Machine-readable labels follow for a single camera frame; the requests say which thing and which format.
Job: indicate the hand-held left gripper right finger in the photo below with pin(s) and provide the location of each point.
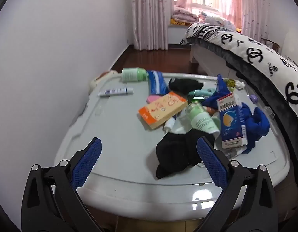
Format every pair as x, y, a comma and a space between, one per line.
211, 160

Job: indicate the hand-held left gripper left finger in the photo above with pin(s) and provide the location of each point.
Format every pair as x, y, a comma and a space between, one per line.
87, 162

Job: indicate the clear plastic wrapper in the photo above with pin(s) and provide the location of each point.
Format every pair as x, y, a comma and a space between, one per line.
232, 153

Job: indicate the black sock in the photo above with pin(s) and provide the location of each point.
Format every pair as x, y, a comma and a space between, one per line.
175, 152

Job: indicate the pale green labelled bottle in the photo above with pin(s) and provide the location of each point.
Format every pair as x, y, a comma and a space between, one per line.
201, 118

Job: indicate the blue and white medicine box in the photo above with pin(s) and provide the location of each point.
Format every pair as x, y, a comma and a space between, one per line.
231, 120

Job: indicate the small white tube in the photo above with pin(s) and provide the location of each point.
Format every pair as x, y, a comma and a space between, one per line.
169, 124

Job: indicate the blue cloth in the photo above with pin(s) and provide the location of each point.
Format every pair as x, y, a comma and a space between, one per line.
257, 123

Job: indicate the orange cardboard box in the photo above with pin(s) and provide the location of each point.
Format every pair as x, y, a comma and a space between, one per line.
163, 108

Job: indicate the dark green glass bottle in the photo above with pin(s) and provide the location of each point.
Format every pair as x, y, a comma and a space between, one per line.
197, 99

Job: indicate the teal squeeze tube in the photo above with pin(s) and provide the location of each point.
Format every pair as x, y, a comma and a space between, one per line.
202, 92

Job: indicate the lilac square air freshener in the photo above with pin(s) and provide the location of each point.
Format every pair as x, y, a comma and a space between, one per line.
253, 98

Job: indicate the white tube with blue label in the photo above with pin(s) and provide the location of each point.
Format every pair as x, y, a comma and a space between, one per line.
115, 91

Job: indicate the clear plastic hook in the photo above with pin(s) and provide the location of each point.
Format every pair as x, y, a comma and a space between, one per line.
269, 111

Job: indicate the yellow clear plastic piece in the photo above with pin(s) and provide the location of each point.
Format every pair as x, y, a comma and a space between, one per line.
230, 83

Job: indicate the black folded cloth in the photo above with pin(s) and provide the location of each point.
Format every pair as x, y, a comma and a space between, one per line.
185, 85

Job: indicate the white crumpled tissue ball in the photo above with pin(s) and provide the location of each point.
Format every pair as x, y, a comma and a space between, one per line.
240, 84

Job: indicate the pink round compact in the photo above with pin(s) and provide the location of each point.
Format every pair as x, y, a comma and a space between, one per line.
152, 99

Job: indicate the blue striped pouch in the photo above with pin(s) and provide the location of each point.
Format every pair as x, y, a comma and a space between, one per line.
157, 83

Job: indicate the green lotion bottle with cap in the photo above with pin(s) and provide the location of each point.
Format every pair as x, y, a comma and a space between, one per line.
133, 74

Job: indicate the bed with logo blanket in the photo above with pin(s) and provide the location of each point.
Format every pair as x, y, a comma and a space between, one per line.
248, 43

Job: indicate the wooden chair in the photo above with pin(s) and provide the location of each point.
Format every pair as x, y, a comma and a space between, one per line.
272, 44

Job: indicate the floral pillow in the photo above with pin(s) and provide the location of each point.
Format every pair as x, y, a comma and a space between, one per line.
214, 19

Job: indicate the folded pink quilts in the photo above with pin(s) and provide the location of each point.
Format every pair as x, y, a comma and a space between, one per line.
184, 16

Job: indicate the pink patterned curtain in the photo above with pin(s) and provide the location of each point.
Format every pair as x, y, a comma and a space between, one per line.
150, 14
255, 7

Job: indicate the white bed frame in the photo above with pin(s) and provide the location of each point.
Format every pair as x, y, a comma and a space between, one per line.
207, 55

